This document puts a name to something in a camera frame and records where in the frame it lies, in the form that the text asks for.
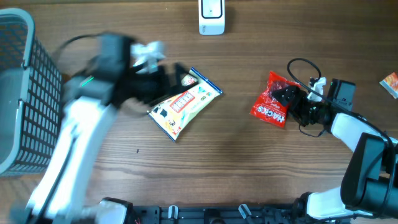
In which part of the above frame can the white barcode scanner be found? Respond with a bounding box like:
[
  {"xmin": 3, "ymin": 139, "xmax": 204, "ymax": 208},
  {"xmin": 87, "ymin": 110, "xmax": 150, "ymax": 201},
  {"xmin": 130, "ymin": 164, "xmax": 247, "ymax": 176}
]
[{"xmin": 198, "ymin": 0, "xmax": 226, "ymax": 35}]

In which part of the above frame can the black left camera cable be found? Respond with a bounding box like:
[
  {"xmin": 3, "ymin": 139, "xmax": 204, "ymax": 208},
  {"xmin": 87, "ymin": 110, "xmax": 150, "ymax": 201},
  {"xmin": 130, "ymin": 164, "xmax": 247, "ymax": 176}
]
[{"xmin": 52, "ymin": 33, "xmax": 102, "ymax": 63}]

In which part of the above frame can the cream snack bag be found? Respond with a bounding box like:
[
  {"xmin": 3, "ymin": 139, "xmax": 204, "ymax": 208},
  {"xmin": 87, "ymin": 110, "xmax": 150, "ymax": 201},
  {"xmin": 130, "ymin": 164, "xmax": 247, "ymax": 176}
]
[{"xmin": 149, "ymin": 67, "xmax": 223, "ymax": 141}]

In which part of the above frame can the grey plastic shopping basket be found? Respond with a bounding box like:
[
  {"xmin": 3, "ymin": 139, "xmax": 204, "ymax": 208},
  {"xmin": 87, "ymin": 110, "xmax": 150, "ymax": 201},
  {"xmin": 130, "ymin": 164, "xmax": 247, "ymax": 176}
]
[{"xmin": 1, "ymin": 8, "xmax": 63, "ymax": 177}]

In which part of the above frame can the black right camera cable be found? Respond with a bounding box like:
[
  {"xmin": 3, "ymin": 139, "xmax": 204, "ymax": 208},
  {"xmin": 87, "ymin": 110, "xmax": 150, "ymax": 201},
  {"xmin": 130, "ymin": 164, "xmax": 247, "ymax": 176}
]
[{"xmin": 286, "ymin": 58, "xmax": 397, "ymax": 218}]

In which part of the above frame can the black camera cable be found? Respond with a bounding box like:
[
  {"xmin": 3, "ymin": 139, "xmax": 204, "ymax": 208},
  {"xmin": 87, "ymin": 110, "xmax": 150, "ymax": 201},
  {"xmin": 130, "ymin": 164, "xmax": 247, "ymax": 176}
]
[
  {"xmin": 52, "ymin": 33, "xmax": 102, "ymax": 63},
  {"xmin": 286, "ymin": 58, "xmax": 397, "ymax": 218}
]

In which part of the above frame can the red snack packet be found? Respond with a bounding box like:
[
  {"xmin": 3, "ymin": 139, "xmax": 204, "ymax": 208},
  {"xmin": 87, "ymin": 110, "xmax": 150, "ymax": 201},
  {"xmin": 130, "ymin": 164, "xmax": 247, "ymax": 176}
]
[{"xmin": 250, "ymin": 71, "xmax": 300, "ymax": 128}]

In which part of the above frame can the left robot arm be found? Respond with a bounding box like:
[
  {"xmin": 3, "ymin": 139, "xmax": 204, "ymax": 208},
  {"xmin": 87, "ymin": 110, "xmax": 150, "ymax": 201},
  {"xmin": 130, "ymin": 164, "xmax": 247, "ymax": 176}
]
[{"xmin": 10, "ymin": 33, "xmax": 186, "ymax": 223}]

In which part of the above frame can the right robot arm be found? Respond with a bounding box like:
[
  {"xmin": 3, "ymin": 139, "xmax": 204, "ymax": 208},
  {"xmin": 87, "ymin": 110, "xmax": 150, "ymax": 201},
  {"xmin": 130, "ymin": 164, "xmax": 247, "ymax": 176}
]
[{"xmin": 271, "ymin": 79, "xmax": 397, "ymax": 222}]

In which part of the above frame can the orange small box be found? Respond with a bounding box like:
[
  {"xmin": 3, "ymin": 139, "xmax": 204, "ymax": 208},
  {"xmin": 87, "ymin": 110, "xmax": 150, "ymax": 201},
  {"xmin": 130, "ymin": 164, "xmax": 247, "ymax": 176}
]
[{"xmin": 379, "ymin": 72, "xmax": 398, "ymax": 99}]

